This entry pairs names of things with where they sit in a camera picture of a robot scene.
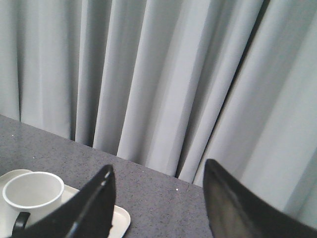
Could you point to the grey pleated curtain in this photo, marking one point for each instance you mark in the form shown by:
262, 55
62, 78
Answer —
170, 83

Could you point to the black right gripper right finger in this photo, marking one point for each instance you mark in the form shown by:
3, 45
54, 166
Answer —
235, 212

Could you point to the cream rectangular plastic tray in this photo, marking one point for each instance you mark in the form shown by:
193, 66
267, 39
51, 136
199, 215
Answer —
120, 221

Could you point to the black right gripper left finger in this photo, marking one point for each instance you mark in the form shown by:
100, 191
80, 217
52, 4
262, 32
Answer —
88, 214

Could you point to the white smiley mug black handle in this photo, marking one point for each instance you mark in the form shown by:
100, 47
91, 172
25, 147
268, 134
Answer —
37, 193

